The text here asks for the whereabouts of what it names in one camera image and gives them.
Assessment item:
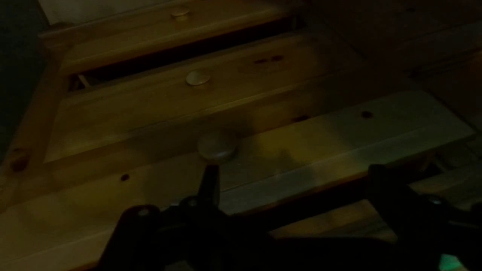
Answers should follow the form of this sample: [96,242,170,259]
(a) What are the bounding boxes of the dresser drawer with round knob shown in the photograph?
[42,0,302,77]
[0,89,478,271]
[43,28,375,162]

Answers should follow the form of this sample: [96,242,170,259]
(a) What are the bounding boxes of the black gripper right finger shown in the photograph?
[367,162,482,271]

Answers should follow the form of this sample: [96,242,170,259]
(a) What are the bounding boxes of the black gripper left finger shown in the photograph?
[96,162,237,271]

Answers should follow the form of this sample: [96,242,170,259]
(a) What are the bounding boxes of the wooden pine dresser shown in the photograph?
[0,0,482,271]

